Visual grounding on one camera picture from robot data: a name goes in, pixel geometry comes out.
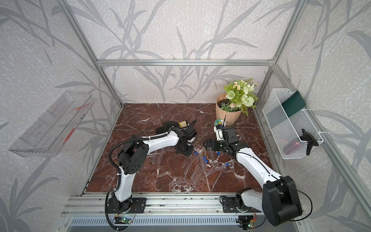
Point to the white wire mesh basket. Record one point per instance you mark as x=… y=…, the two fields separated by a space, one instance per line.
x=287 y=131

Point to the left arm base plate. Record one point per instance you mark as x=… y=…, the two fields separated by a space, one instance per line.
x=131 y=205

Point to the dark green card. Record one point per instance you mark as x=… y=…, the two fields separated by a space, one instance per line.
x=294 y=104

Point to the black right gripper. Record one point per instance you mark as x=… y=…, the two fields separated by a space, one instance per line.
x=214 y=143

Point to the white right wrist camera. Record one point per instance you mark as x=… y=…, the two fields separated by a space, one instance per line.
x=218 y=129

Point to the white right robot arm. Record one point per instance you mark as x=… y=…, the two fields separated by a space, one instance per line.
x=279 y=199

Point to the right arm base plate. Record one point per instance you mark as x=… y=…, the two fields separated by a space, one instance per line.
x=235 y=205

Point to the green round tape tin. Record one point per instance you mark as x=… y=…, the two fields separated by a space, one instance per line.
x=219 y=123

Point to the aluminium front rail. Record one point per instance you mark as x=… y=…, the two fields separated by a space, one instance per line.
x=157 y=204

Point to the clear acrylic wall shelf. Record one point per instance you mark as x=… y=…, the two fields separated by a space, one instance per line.
x=50 y=132

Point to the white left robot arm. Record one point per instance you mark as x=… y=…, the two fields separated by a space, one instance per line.
x=128 y=157

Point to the green white artificial flowers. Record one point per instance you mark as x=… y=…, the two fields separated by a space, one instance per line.
x=240 y=96

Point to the beige flower pot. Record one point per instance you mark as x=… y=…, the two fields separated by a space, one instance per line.
x=229 y=117

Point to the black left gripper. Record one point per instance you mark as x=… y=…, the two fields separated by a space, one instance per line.
x=187 y=153

